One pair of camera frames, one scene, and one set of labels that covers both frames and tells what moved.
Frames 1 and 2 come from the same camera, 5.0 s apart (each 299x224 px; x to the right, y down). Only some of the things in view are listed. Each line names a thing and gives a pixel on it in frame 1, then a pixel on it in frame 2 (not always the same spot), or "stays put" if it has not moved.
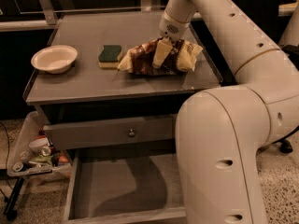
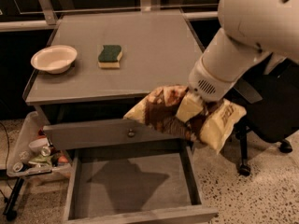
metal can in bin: x=46 y=151 stays put
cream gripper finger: x=163 y=49 → x=189 y=107
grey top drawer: x=108 y=132 stays put
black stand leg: x=9 y=212 stays put
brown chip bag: x=139 y=60 → x=214 y=125
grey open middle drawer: x=123 y=188 stays put
